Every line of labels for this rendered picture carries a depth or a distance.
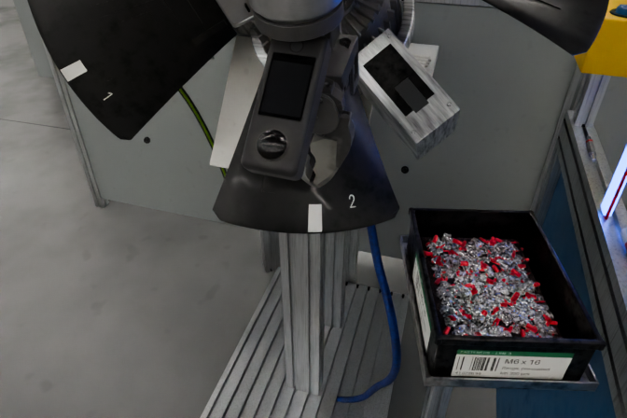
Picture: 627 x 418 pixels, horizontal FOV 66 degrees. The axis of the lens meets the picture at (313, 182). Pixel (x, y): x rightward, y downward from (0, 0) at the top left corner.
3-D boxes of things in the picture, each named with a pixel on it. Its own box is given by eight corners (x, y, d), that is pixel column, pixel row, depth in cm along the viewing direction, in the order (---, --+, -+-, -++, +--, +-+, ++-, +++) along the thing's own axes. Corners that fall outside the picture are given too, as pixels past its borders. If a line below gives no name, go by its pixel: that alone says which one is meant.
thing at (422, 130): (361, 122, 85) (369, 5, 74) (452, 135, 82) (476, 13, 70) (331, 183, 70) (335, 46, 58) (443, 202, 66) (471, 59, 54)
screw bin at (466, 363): (403, 244, 69) (408, 206, 66) (520, 248, 69) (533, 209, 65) (426, 381, 52) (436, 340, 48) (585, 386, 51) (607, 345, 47)
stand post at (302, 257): (293, 389, 139) (281, 98, 87) (323, 397, 137) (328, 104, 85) (287, 403, 135) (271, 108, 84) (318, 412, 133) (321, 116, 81)
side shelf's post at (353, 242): (344, 285, 173) (356, 61, 126) (355, 286, 172) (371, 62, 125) (341, 292, 169) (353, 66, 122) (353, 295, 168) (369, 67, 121)
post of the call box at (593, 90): (572, 118, 92) (593, 56, 85) (589, 120, 91) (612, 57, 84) (574, 126, 90) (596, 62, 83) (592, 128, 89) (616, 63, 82)
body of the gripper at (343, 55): (362, 86, 48) (360, -30, 39) (341, 146, 43) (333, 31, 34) (290, 77, 50) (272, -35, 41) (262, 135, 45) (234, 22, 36)
